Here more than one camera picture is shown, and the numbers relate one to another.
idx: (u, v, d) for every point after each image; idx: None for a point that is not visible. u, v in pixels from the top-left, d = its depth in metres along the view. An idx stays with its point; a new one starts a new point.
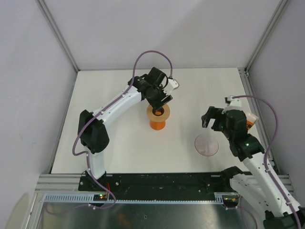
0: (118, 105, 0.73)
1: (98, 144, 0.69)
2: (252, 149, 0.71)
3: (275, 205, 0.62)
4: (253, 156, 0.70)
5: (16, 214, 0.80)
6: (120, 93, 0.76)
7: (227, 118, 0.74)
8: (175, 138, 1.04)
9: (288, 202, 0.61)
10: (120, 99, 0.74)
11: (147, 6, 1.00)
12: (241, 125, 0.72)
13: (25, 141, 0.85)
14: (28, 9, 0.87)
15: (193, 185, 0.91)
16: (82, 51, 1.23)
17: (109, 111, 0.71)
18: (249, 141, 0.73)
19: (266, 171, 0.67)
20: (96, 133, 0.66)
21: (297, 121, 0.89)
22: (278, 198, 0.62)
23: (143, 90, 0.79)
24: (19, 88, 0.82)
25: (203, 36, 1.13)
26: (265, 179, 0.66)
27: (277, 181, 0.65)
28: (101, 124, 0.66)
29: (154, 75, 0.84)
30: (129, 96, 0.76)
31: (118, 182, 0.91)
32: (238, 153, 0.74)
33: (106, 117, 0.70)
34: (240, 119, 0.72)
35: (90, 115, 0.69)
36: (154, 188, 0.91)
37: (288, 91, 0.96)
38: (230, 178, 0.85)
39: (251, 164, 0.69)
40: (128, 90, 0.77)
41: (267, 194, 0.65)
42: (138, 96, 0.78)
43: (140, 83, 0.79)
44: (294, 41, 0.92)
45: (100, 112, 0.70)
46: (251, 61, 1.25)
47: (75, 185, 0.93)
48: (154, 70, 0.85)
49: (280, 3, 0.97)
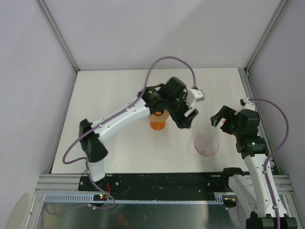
0: (120, 119, 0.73)
1: (94, 156, 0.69)
2: (256, 149, 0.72)
3: (261, 205, 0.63)
4: (255, 155, 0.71)
5: (16, 214, 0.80)
6: (127, 106, 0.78)
7: (240, 115, 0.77)
8: (175, 138, 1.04)
9: (275, 205, 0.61)
10: (124, 113, 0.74)
11: (147, 6, 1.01)
12: (251, 123, 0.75)
13: (25, 140, 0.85)
14: (28, 8, 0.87)
15: (193, 185, 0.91)
16: (82, 51, 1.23)
17: (108, 125, 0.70)
18: (255, 141, 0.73)
19: (262, 172, 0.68)
20: (90, 147, 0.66)
21: (297, 121, 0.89)
22: (266, 200, 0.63)
23: (152, 104, 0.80)
24: (19, 88, 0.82)
25: (203, 36, 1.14)
26: (260, 179, 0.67)
27: (271, 184, 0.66)
28: (96, 138, 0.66)
29: (170, 88, 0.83)
30: (135, 110, 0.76)
31: (118, 182, 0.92)
32: (241, 150, 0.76)
33: (104, 131, 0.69)
34: (253, 118, 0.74)
35: (89, 126, 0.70)
36: (154, 188, 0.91)
37: (288, 91, 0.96)
38: (230, 176, 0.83)
39: (251, 162, 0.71)
40: (135, 104, 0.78)
41: (257, 194, 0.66)
42: (145, 110, 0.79)
43: (151, 96, 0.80)
44: (293, 41, 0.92)
45: (98, 125, 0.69)
46: (251, 61, 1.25)
47: (75, 185, 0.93)
48: (172, 81, 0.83)
49: (280, 3, 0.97)
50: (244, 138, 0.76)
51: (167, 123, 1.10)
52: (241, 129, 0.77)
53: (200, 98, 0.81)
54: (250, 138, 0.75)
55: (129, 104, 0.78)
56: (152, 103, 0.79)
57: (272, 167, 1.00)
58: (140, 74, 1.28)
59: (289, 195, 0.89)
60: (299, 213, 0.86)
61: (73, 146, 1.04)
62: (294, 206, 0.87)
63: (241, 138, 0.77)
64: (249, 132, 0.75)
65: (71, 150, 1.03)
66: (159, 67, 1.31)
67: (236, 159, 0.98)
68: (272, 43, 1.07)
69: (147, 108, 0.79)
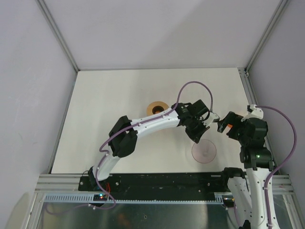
0: (154, 123, 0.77)
1: (123, 150, 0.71)
2: (260, 162, 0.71)
3: (255, 220, 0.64)
4: (259, 169, 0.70)
5: (16, 214, 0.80)
6: (162, 113, 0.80)
7: (249, 125, 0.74)
8: (175, 138, 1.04)
9: (269, 223, 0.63)
10: (160, 119, 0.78)
11: (147, 6, 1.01)
12: (259, 134, 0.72)
13: (25, 141, 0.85)
14: (28, 8, 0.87)
15: (193, 185, 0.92)
16: (82, 51, 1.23)
17: (146, 126, 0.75)
18: (260, 154, 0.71)
19: (263, 188, 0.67)
20: (126, 140, 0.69)
21: (297, 121, 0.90)
22: (261, 216, 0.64)
23: (183, 118, 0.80)
24: (20, 88, 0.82)
25: (202, 36, 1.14)
26: (259, 194, 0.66)
27: (269, 201, 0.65)
28: (135, 134, 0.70)
29: (197, 107, 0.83)
30: (169, 119, 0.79)
31: (118, 182, 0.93)
32: (245, 161, 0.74)
33: (141, 130, 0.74)
34: (261, 129, 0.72)
35: (128, 122, 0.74)
36: (154, 188, 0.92)
37: (288, 92, 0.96)
38: (231, 177, 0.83)
39: (253, 175, 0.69)
40: (169, 114, 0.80)
41: (253, 208, 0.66)
42: (176, 121, 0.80)
43: (182, 110, 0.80)
44: (294, 43, 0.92)
45: (137, 123, 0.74)
46: (251, 60, 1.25)
47: (75, 185, 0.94)
48: (199, 101, 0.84)
49: (280, 3, 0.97)
50: (249, 148, 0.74)
51: None
52: (248, 138, 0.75)
53: (216, 119, 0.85)
54: (255, 150, 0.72)
55: (164, 112, 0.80)
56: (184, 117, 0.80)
57: None
58: (140, 74, 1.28)
59: (289, 195, 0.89)
60: (299, 213, 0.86)
61: (72, 146, 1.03)
62: (294, 206, 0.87)
63: (246, 148, 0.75)
64: (254, 143, 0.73)
65: (71, 149, 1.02)
66: (158, 68, 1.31)
67: (236, 159, 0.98)
68: (272, 44, 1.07)
69: (178, 120, 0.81)
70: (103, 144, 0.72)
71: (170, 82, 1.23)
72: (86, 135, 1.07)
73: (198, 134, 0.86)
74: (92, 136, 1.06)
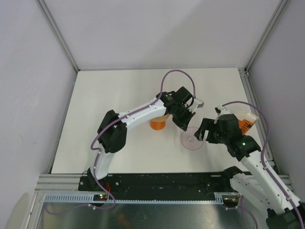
0: (142, 113, 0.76)
1: (114, 144, 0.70)
2: (249, 148, 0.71)
3: (275, 202, 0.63)
4: (250, 154, 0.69)
5: (16, 214, 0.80)
6: (147, 103, 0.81)
7: (220, 122, 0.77)
8: (174, 138, 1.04)
9: (288, 197, 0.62)
10: (147, 109, 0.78)
11: (147, 6, 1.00)
12: (234, 125, 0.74)
13: (25, 141, 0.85)
14: (28, 8, 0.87)
15: (193, 185, 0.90)
16: (81, 51, 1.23)
17: (134, 117, 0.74)
18: (245, 141, 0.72)
19: (264, 168, 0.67)
20: (116, 133, 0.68)
21: (298, 121, 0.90)
22: (278, 194, 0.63)
23: (169, 105, 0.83)
24: (20, 88, 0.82)
25: (202, 36, 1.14)
26: (264, 176, 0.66)
27: (275, 177, 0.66)
28: (124, 126, 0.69)
29: (181, 94, 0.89)
30: (156, 108, 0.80)
31: (118, 182, 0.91)
32: (236, 154, 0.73)
33: (130, 121, 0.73)
34: (232, 119, 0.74)
35: (116, 116, 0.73)
36: (154, 188, 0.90)
37: (288, 92, 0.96)
38: (230, 177, 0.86)
39: (249, 162, 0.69)
40: (155, 103, 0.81)
41: (267, 192, 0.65)
42: (163, 110, 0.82)
43: (167, 98, 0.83)
44: (294, 43, 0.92)
45: (125, 116, 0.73)
46: (251, 61, 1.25)
47: (75, 185, 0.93)
48: (182, 88, 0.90)
49: (280, 3, 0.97)
50: (233, 140, 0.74)
51: (167, 123, 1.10)
52: (226, 133, 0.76)
53: (200, 104, 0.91)
54: (238, 140, 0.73)
55: (150, 102, 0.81)
56: (169, 102, 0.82)
57: (272, 167, 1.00)
58: (140, 74, 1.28)
59: None
60: None
61: (73, 146, 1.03)
62: None
63: (230, 141, 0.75)
64: (234, 134, 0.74)
65: (71, 149, 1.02)
66: (158, 67, 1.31)
67: (236, 159, 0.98)
68: (272, 44, 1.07)
69: (165, 108, 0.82)
70: (92, 142, 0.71)
71: (170, 82, 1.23)
72: (86, 134, 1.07)
73: (185, 120, 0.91)
74: (92, 136, 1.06)
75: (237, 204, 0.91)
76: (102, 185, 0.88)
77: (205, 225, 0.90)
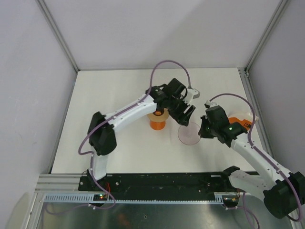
0: (130, 113, 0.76)
1: (105, 147, 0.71)
2: (236, 131, 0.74)
3: (267, 176, 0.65)
4: (238, 137, 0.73)
5: (16, 214, 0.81)
6: (137, 101, 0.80)
7: (207, 113, 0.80)
8: (174, 138, 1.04)
9: (278, 170, 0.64)
10: (135, 107, 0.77)
11: (147, 7, 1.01)
12: (219, 113, 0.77)
13: (25, 141, 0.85)
14: (28, 8, 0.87)
15: (193, 185, 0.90)
16: (82, 51, 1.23)
17: (121, 117, 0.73)
18: (232, 126, 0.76)
19: (252, 147, 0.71)
20: (104, 136, 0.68)
21: (297, 122, 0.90)
22: (268, 169, 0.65)
23: (158, 100, 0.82)
24: (20, 88, 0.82)
25: (202, 37, 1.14)
26: (253, 153, 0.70)
27: (264, 153, 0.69)
28: (111, 129, 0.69)
29: (172, 86, 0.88)
30: (145, 105, 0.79)
31: (118, 182, 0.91)
32: (225, 140, 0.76)
33: (117, 122, 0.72)
34: (217, 109, 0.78)
35: (102, 118, 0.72)
36: (154, 188, 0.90)
37: (289, 91, 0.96)
38: (230, 174, 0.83)
39: (237, 144, 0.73)
40: (144, 100, 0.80)
41: (259, 169, 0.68)
42: (152, 106, 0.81)
43: (157, 93, 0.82)
44: (294, 42, 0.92)
45: (112, 117, 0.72)
46: (251, 61, 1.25)
47: (75, 185, 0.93)
48: (174, 81, 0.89)
49: (280, 3, 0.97)
50: (221, 128, 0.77)
51: (167, 123, 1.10)
52: (213, 123, 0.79)
53: (196, 95, 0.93)
54: (226, 126, 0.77)
55: (138, 100, 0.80)
56: (158, 98, 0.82)
57: None
58: (139, 74, 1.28)
59: None
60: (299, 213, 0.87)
61: (72, 145, 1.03)
62: None
63: (219, 129, 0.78)
64: (221, 122, 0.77)
65: (70, 149, 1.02)
66: (159, 67, 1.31)
67: (236, 159, 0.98)
68: (272, 44, 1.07)
69: (155, 104, 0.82)
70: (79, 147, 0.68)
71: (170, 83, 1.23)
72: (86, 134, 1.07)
73: (182, 114, 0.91)
74: None
75: (237, 204, 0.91)
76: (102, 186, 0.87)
77: (205, 225, 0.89)
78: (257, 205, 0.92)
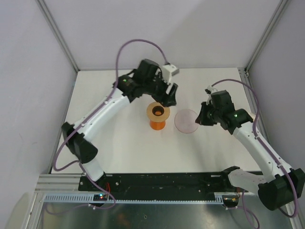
0: (100, 115, 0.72)
1: (84, 156, 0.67)
2: (241, 119, 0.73)
3: (267, 169, 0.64)
4: (242, 125, 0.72)
5: (16, 214, 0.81)
6: (104, 99, 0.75)
7: (212, 98, 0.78)
8: (174, 138, 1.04)
9: (279, 164, 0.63)
10: (103, 107, 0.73)
11: (147, 7, 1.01)
12: (226, 98, 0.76)
13: (25, 141, 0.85)
14: (28, 9, 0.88)
15: (193, 185, 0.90)
16: (81, 51, 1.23)
17: (90, 122, 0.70)
18: (237, 113, 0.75)
19: (255, 138, 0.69)
20: (77, 148, 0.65)
21: (297, 122, 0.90)
22: (269, 162, 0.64)
23: (129, 93, 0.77)
24: (20, 88, 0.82)
25: (203, 37, 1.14)
26: (255, 145, 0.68)
27: (267, 145, 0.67)
28: (82, 138, 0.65)
29: (142, 70, 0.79)
30: (114, 102, 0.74)
31: (118, 182, 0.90)
32: (228, 126, 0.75)
33: (88, 128, 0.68)
34: (224, 94, 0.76)
35: (71, 128, 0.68)
36: (154, 188, 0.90)
37: (289, 91, 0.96)
38: (229, 173, 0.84)
39: (240, 133, 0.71)
40: (111, 96, 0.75)
41: (259, 161, 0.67)
42: (123, 100, 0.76)
43: (126, 85, 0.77)
44: (294, 42, 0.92)
45: (80, 124, 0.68)
46: (251, 61, 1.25)
47: (75, 185, 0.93)
48: (143, 63, 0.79)
49: (281, 3, 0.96)
50: (226, 114, 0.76)
51: (167, 123, 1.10)
52: (218, 108, 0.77)
53: (174, 71, 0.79)
54: (231, 113, 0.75)
55: (106, 98, 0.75)
56: (128, 91, 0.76)
57: None
58: None
59: None
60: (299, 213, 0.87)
61: None
62: None
63: (223, 115, 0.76)
64: (227, 108, 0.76)
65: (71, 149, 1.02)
66: None
67: (235, 159, 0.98)
68: (272, 44, 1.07)
69: (125, 97, 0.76)
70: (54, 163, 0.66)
71: None
72: None
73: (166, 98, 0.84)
74: None
75: (237, 204, 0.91)
76: (101, 186, 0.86)
77: (205, 225, 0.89)
78: (258, 205, 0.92)
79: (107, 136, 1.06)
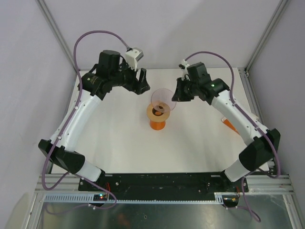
0: (75, 122, 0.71)
1: (71, 167, 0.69)
2: (218, 89, 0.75)
3: (246, 133, 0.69)
4: (219, 94, 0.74)
5: (16, 214, 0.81)
6: (73, 105, 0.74)
7: (188, 71, 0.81)
8: (174, 138, 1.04)
9: (256, 127, 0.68)
10: (75, 113, 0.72)
11: (147, 7, 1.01)
12: (201, 69, 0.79)
13: (25, 141, 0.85)
14: (28, 9, 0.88)
15: (193, 185, 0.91)
16: (81, 51, 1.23)
17: (67, 132, 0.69)
18: (214, 83, 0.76)
19: (233, 105, 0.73)
20: (62, 162, 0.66)
21: (297, 122, 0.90)
22: (247, 126, 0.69)
23: (97, 89, 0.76)
24: (20, 88, 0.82)
25: (202, 37, 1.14)
26: (233, 111, 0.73)
27: (243, 111, 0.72)
28: (63, 151, 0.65)
29: (104, 64, 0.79)
30: (84, 105, 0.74)
31: (118, 182, 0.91)
32: (206, 97, 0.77)
33: (66, 139, 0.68)
34: (199, 65, 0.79)
35: (49, 143, 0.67)
36: (154, 188, 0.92)
37: (288, 91, 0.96)
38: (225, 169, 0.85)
39: (218, 101, 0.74)
40: (80, 99, 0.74)
41: (238, 126, 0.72)
42: (95, 98, 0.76)
43: (91, 82, 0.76)
44: (293, 42, 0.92)
45: (57, 138, 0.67)
46: (251, 61, 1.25)
47: (75, 185, 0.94)
48: (103, 56, 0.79)
49: (280, 3, 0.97)
50: (202, 84, 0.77)
51: (167, 122, 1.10)
52: (195, 80, 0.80)
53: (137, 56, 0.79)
54: (208, 83, 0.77)
55: (75, 103, 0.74)
56: (95, 88, 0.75)
57: None
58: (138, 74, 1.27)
59: (289, 195, 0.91)
60: (299, 213, 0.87)
61: None
62: (294, 206, 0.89)
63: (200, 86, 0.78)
64: (204, 79, 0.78)
65: None
66: (159, 68, 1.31)
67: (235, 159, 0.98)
68: (272, 44, 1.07)
69: (93, 96, 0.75)
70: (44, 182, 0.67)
71: (170, 83, 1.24)
72: (86, 134, 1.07)
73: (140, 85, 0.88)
74: (92, 136, 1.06)
75: (237, 204, 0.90)
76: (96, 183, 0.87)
77: (205, 225, 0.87)
78: (259, 204, 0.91)
79: (107, 136, 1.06)
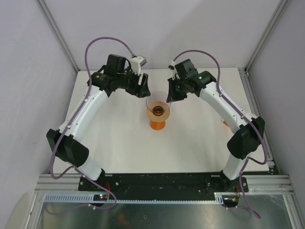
0: (83, 113, 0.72)
1: (77, 158, 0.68)
2: (206, 81, 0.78)
3: (232, 122, 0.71)
4: (207, 86, 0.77)
5: (16, 214, 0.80)
6: (83, 98, 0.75)
7: (176, 68, 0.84)
8: (174, 138, 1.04)
9: (241, 116, 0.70)
10: (84, 105, 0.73)
11: (147, 7, 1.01)
12: (188, 65, 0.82)
13: (25, 141, 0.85)
14: (28, 9, 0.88)
15: (193, 185, 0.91)
16: (82, 51, 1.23)
17: (76, 122, 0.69)
18: (201, 76, 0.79)
19: (219, 96, 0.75)
20: (69, 151, 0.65)
21: (297, 122, 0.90)
22: (233, 115, 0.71)
23: (105, 86, 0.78)
24: (20, 88, 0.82)
25: (202, 37, 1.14)
26: (220, 102, 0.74)
27: (229, 101, 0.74)
28: (72, 140, 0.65)
29: (112, 64, 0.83)
30: (93, 98, 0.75)
31: (118, 182, 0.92)
32: (194, 89, 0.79)
33: (75, 129, 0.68)
34: (186, 61, 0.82)
35: (57, 133, 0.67)
36: (154, 188, 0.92)
37: (288, 91, 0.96)
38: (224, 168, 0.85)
39: (206, 93, 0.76)
40: (89, 93, 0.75)
41: (225, 116, 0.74)
42: (103, 94, 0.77)
43: (100, 79, 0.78)
44: (293, 42, 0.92)
45: (66, 127, 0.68)
46: (251, 61, 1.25)
47: (75, 185, 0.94)
48: (112, 57, 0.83)
49: (280, 3, 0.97)
50: (190, 78, 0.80)
51: (167, 122, 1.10)
52: (183, 75, 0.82)
53: (141, 61, 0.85)
54: (195, 77, 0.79)
55: (84, 95, 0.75)
56: (104, 84, 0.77)
57: (272, 167, 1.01)
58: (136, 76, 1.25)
59: (289, 195, 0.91)
60: (299, 213, 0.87)
61: None
62: (294, 206, 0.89)
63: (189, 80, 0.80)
64: (191, 73, 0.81)
65: None
66: (159, 68, 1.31)
67: None
68: (272, 44, 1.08)
69: (103, 92, 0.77)
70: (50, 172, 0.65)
71: None
72: (86, 134, 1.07)
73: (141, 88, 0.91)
74: (92, 135, 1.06)
75: (237, 204, 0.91)
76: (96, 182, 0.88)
77: (205, 225, 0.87)
78: (259, 204, 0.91)
79: (107, 136, 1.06)
